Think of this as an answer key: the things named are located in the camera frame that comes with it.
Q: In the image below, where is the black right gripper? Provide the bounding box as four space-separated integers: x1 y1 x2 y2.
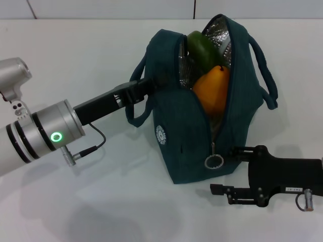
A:
209 145 323 209

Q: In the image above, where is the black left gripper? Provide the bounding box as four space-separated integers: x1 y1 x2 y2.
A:
73 77 163 127

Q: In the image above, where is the dark teal insulated bag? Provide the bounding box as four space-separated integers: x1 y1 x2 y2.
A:
125 14 279 186

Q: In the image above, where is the green cucumber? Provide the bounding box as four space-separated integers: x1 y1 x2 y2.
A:
186 30 225 74

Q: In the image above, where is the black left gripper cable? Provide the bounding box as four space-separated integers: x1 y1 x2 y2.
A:
60 123 107 167

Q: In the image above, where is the right gripper cable with plug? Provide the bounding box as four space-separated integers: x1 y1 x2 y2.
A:
294 188 315 211

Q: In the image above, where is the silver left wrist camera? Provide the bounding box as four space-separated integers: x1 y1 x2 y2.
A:
0 57 33 119

